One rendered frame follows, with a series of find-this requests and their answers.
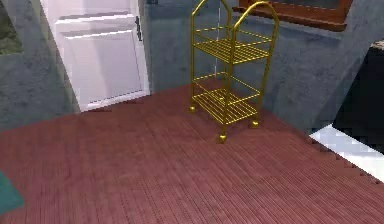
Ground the white panelled room door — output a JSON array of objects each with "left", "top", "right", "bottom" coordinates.
[{"left": 39, "top": 0, "right": 151, "bottom": 113}]

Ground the teal cloth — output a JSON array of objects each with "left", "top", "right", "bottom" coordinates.
[{"left": 0, "top": 169, "right": 26, "bottom": 216}]

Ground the gold wire shelf rack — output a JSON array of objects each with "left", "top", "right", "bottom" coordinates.
[{"left": 188, "top": 0, "right": 281, "bottom": 145}]

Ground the black door handle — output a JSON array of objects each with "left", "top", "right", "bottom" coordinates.
[{"left": 134, "top": 15, "right": 143, "bottom": 43}]

